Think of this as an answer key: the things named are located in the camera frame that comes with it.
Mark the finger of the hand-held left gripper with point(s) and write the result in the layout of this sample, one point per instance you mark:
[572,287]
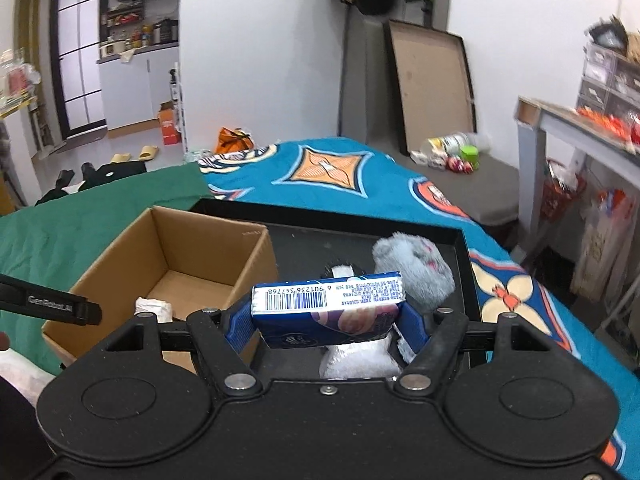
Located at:
[75,310]

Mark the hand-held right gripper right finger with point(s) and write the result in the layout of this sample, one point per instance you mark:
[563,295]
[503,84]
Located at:
[412,328]

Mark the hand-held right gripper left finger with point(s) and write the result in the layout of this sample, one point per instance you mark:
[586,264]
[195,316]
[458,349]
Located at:
[239,331]

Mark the grey plush toy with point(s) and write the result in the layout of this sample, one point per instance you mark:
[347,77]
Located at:
[412,265]

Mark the clear plastic bag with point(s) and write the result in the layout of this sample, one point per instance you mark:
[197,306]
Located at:
[355,360]

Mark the white paper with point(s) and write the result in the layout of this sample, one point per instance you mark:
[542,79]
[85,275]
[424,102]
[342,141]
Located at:
[154,309]

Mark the blue tissue packet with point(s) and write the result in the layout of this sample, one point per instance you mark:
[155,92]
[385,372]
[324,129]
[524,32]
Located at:
[325,327]

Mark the black plush toy white label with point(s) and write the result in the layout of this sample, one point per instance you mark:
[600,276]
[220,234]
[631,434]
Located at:
[345,271]

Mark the brown cardboard box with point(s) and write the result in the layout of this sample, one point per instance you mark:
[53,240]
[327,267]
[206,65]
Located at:
[200,245]

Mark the black shallow tray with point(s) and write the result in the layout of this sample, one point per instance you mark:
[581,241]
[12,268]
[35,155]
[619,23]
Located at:
[310,245]

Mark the white sheet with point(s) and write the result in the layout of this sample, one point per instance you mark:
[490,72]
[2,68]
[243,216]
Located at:
[22,375]

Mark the green cloth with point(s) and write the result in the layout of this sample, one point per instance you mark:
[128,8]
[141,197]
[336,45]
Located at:
[100,195]

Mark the black shoe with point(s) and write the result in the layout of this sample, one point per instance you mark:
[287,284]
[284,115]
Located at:
[65,178]
[88,171]

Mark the blue patterned blanket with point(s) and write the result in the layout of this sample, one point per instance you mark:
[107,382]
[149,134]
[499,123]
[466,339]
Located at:
[360,190]

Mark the grey bench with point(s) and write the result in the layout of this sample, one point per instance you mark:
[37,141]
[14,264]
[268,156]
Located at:
[480,190]

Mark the yellow slipper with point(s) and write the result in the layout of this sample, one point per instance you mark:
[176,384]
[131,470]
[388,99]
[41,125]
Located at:
[149,152]
[121,157]

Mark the red small toy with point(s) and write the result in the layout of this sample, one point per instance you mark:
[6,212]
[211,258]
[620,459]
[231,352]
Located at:
[459,165]

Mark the small white box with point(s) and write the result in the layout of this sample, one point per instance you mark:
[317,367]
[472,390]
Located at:
[420,158]

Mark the grey door mat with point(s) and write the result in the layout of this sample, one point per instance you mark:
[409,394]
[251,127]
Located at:
[80,139]

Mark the greenish plastic bag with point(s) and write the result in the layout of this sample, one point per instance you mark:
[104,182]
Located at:
[197,157]

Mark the green cup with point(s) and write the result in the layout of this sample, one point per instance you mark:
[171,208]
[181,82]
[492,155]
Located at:
[470,156]

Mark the orange bag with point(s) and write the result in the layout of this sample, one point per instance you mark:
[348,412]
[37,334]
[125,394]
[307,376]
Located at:
[234,141]

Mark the red basket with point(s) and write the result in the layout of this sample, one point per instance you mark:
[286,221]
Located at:
[562,190]

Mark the orange cardboard box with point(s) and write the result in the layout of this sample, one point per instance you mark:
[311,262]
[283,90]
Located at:
[169,125]

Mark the white paper bag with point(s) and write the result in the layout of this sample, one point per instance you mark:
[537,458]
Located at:
[605,245]

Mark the white narrow rack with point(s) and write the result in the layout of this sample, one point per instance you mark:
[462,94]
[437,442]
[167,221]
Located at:
[177,110]

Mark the yellow shelf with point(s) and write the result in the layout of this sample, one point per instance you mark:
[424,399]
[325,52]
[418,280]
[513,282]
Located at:
[17,90]

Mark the white kitchen cabinet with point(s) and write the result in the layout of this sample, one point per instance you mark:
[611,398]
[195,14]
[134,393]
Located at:
[130,85]

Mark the black box lid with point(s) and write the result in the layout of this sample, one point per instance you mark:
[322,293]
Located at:
[432,90]

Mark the grey desk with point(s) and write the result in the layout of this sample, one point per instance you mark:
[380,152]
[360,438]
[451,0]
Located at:
[555,120]

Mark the black framed sliding door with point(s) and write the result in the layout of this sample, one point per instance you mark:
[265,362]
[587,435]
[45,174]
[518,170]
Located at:
[77,55]

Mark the dark grey folded panel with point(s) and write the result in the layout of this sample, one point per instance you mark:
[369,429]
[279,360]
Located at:
[367,75]

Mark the pile of orange items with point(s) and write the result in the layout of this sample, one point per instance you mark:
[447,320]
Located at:
[607,122]

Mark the clear drawer organizer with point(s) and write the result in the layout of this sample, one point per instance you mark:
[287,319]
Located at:
[610,80]

